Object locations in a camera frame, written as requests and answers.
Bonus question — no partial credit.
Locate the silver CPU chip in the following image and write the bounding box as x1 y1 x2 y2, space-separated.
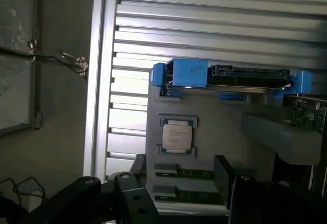
160 118 195 156

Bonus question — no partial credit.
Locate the green RAM stick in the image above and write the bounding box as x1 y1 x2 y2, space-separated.
155 192 226 205

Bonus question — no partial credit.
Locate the grey parts rack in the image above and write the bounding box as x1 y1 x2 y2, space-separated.
146 80 323 217

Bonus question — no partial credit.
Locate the black disk drive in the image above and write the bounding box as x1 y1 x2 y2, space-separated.
208 64 292 89

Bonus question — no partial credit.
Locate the green graphics card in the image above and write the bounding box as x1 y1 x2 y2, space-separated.
283 95 327 136

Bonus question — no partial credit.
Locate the grey framed panel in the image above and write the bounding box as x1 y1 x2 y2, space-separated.
0 0 43 137

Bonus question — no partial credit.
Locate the thin black floor cable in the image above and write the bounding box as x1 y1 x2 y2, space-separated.
0 176 50 209

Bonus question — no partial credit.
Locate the blue disk carrier bracket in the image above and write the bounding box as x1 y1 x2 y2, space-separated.
152 58 312 101

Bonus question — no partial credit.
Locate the black cable with connectors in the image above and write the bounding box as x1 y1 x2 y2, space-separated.
0 31 89 79

